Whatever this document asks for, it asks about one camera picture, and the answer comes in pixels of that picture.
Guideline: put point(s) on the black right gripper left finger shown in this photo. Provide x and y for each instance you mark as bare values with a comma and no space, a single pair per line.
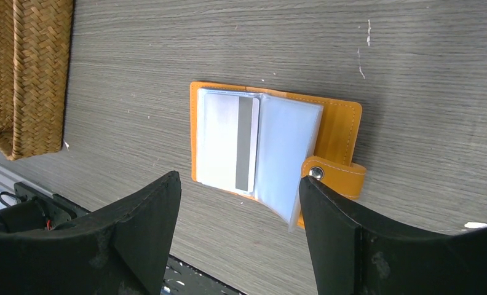
97,244

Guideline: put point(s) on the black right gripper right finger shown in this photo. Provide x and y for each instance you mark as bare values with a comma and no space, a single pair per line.
355,250

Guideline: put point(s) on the orange leather card holder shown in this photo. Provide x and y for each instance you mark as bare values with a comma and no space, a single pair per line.
298,135

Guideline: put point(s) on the white credit card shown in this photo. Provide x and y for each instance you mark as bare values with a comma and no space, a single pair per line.
227,136

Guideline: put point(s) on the woven rattan divided tray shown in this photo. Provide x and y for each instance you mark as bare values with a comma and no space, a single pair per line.
35,40

